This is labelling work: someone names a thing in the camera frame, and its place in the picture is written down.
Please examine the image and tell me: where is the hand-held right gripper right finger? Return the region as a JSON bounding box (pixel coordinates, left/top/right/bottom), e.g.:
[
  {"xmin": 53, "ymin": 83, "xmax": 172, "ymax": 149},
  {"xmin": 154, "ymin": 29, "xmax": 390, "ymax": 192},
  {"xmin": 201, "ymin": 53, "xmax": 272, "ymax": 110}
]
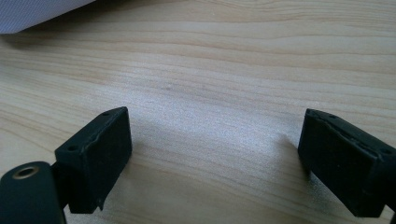
[{"xmin": 297, "ymin": 107, "xmax": 396, "ymax": 218}]

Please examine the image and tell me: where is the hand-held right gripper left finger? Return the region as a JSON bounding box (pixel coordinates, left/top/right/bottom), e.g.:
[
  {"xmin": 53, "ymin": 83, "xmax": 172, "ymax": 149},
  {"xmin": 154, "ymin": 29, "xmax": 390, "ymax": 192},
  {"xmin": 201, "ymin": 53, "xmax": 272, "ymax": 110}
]
[{"xmin": 50, "ymin": 105, "xmax": 134, "ymax": 215}]

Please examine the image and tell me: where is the white textured sheet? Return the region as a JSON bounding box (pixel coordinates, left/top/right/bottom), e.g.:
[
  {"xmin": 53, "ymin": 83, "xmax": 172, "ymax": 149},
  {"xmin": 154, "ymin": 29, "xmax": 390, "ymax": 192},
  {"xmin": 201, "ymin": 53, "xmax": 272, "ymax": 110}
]
[{"xmin": 0, "ymin": 0, "xmax": 96, "ymax": 35}]

